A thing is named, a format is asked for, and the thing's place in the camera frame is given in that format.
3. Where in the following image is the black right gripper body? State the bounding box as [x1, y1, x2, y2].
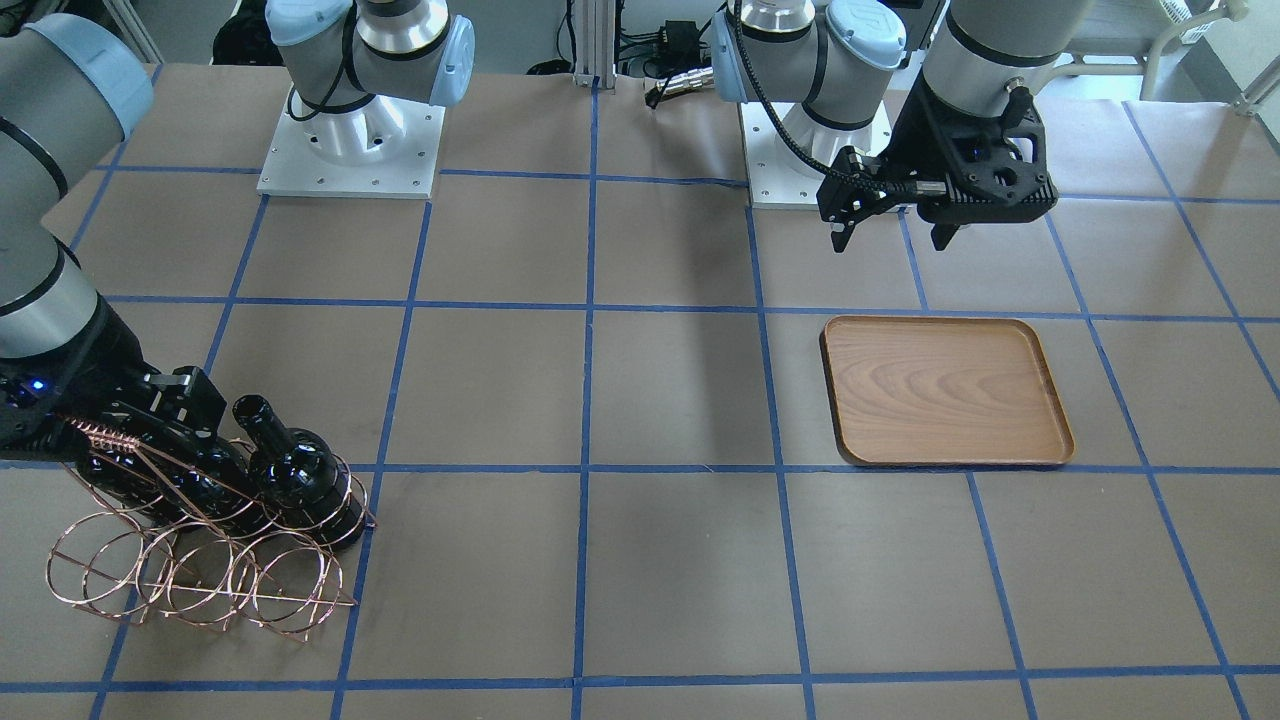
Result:
[1, 300, 227, 462]

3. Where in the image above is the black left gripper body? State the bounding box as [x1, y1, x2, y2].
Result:
[817, 78, 1059, 227]

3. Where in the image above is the black wine bottle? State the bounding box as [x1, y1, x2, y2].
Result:
[142, 433, 268, 542]
[232, 395, 365, 552]
[74, 454, 164, 523]

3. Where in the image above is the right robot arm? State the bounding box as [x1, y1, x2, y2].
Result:
[1, 1, 476, 462]

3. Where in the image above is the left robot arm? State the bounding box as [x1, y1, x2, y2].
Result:
[710, 1, 1091, 252]

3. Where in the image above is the wooden tray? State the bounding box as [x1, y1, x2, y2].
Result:
[819, 315, 1076, 468]

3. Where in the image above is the black power adapter back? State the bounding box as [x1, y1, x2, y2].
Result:
[658, 20, 700, 65]

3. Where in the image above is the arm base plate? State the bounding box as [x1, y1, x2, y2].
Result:
[739, 102, 891, 211]
[256, 94, 445, 200]

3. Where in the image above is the copper wire wine basket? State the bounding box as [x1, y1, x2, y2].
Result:
[44, 419, 356, 644]

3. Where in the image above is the aluminium frame post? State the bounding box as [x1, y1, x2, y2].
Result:
[570, 0, 620, 92]

